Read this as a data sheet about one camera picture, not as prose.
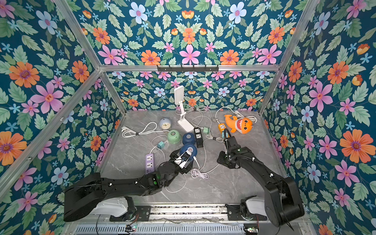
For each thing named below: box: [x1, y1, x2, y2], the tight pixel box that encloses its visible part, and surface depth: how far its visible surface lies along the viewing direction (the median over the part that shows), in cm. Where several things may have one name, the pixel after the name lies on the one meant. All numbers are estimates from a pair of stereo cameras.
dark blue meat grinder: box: [182, 132, 196, 145], surface depth 93 cm
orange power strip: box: [217, 122, 227, 134], surface depth 110 cm
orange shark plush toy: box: [224, 114, 254, 135], surface depth 104 cm
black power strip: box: [193, 127, 204, 148], surface depth 103 cm
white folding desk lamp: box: [173, 85, 195, 133], surface depth 103 cm
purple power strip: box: [144, 153, 155, 175], surface depth 90 cm
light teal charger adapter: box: [157, 141, 165, 150], surface depth 98 cm
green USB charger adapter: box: [203, 126, 211, 134], surface depth 107 cm
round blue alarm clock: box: [159, 117, 172, 130], surface depth 106 cm
